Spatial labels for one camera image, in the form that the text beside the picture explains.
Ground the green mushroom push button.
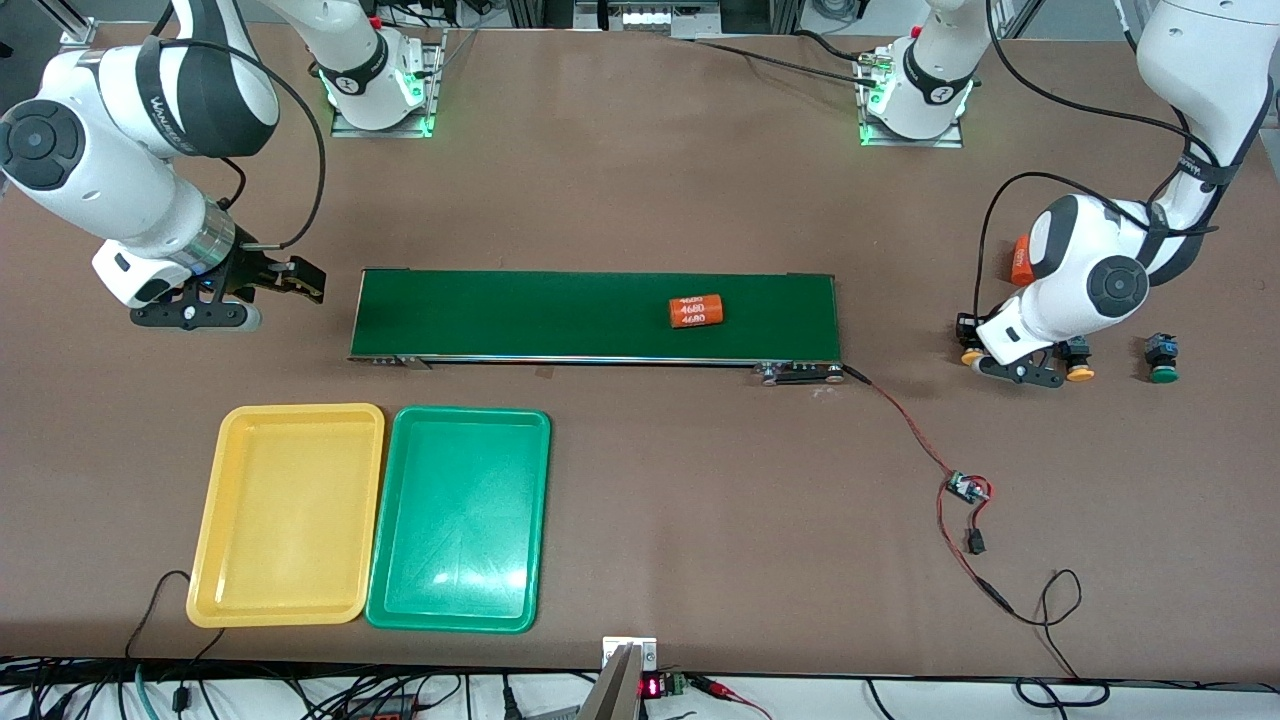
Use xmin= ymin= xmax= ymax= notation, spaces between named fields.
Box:
xmin=1144 ymin=333 xmax=1181 ymax=385

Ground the yellow plastic tray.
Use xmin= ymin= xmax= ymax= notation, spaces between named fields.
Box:
xmin=186 ymin=403 xmax=387 ymax=629

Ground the green conveyor belt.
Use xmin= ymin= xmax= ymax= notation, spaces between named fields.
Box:
xmin=347 ymin=268 xmax=846 ymax=387

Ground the long red black power lead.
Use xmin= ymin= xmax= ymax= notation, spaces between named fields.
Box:
xmin=936 ymin=490 xmax=1016 ymax=613

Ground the green plastic tray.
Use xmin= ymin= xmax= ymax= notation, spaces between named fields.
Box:
xmin=364 ymin=405 xmax=553 ymax=635

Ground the silver rack device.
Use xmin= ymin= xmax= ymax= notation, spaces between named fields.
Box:
xmin=572 ymin=0 xmax=723 ymax=39

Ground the red clip lead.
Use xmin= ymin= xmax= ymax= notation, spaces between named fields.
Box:
xmin=690 ymin=675 xmax=771 ymax=720

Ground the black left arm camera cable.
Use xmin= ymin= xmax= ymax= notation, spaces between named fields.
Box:
xmin=975 ymin=0 xmax=1251 ymax=323

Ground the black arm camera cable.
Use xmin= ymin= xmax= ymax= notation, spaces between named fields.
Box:
xmin=975 ymin=0 xmax=1251 ymax=323
xmin=140 ymin=38 xmax=328 ymax=251

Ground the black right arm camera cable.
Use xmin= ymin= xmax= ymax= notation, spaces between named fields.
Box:
xmin=140 ymin=38 xmax=328 ymax=251

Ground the red black motor wire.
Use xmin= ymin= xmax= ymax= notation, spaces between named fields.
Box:
xmin=840 ymin=365 xmax=961 ymax=479

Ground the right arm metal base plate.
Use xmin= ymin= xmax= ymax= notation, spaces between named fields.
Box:
xmin=330 ymin=28 xmax=448 ymax=139

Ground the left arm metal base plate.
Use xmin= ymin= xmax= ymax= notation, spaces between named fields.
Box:
xmin=857 ymin=50 xmax=964 ymax=149

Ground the short red wire black plug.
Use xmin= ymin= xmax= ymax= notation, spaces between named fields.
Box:
xmin=965 ymin=480 xmax=994 ymax=557

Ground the thin black looped cable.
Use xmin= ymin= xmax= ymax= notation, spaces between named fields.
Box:
xmin=1010 ymin=568 xmax=1113 ymax=709

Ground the aluminium frame post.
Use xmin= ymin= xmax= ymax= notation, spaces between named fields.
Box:
xmin=58 ymin=0 xmax=99 ymax=46

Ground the thin black table cable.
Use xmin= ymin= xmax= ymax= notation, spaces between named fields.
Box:
xmin=122 ymin=570 xmax=229 ymax=691

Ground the black cable to arm base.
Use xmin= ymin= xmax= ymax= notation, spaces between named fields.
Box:
xmin=690 ymin=30 xmax=886 ymax=91

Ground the grey metal camera bracket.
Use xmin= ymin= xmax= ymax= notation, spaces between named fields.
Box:
xmin=578 ymin=636 xmax=661 ymax=720

